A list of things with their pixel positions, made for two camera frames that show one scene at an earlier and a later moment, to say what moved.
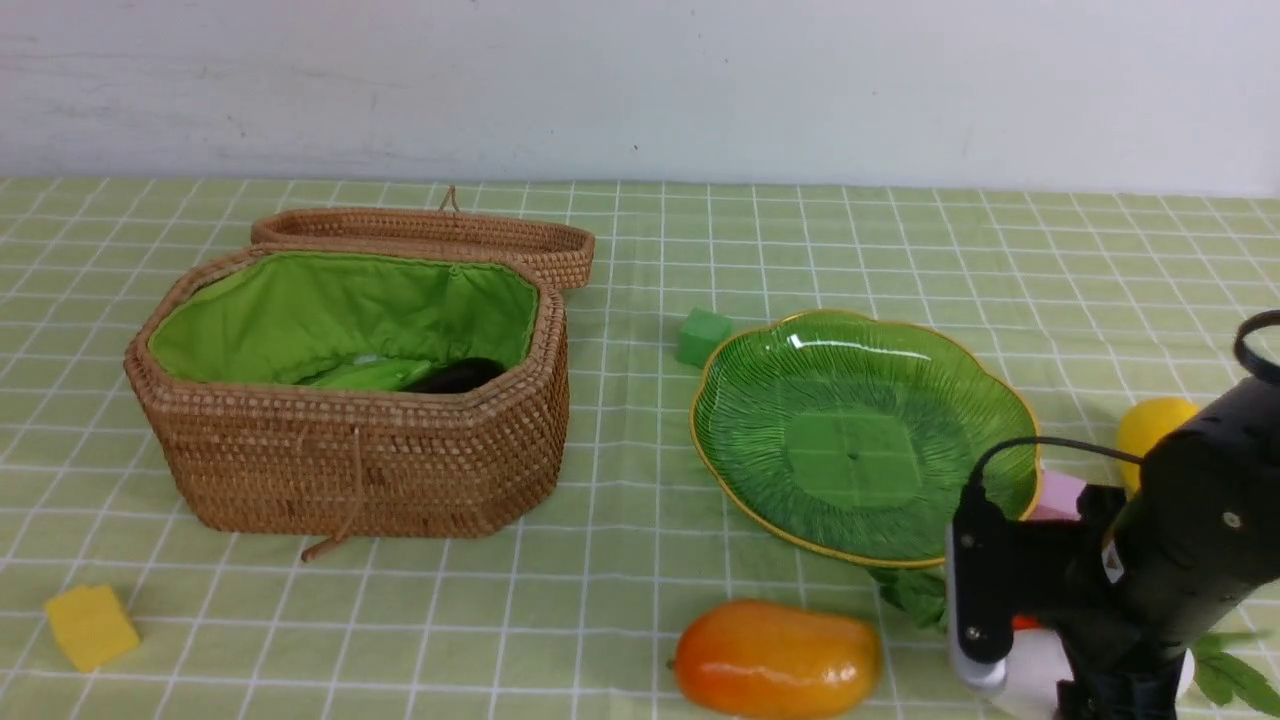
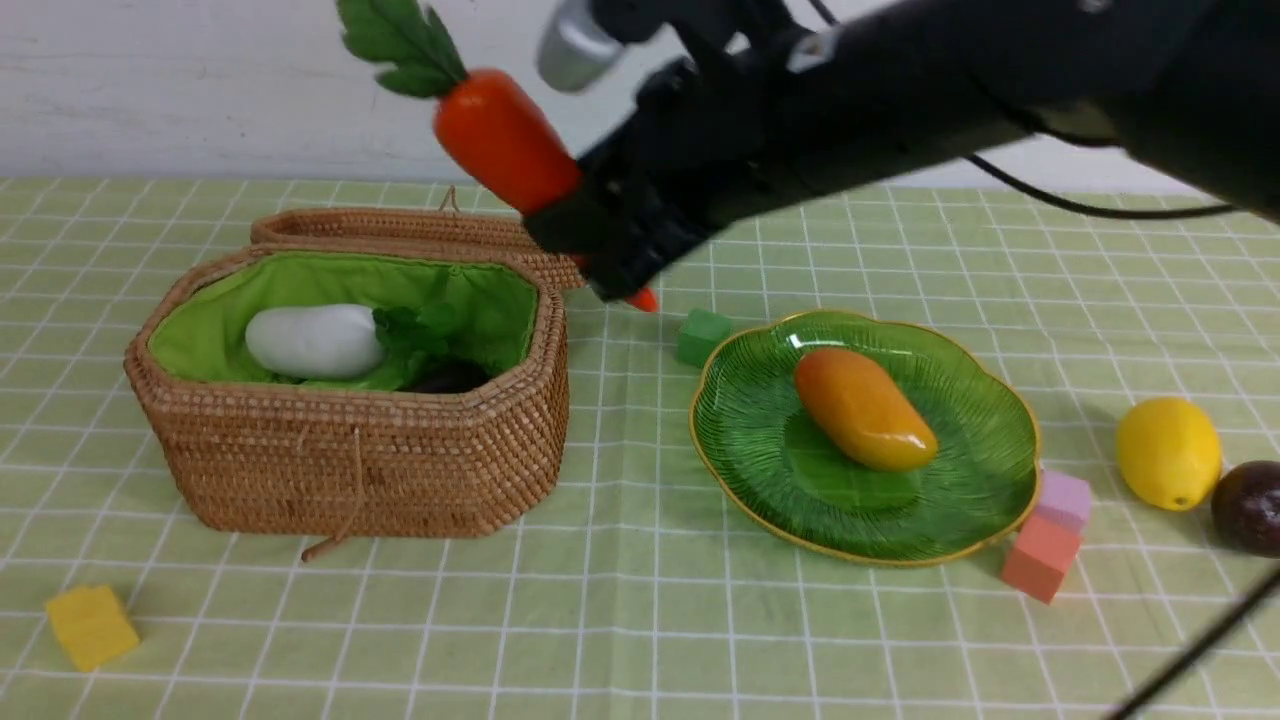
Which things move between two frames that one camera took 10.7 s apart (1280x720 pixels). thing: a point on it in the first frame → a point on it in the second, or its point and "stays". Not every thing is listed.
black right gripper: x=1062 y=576 → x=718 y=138
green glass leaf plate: x=861 y=432 stays
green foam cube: x=700 y=335 stays
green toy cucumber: x=392 y=375 stays
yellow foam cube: x=91 y=626 stays
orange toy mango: x=771 y=660 → x=864 y=410
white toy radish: x=1035 y=667 → x=346 y=340
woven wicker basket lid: x=562 y=252 stays
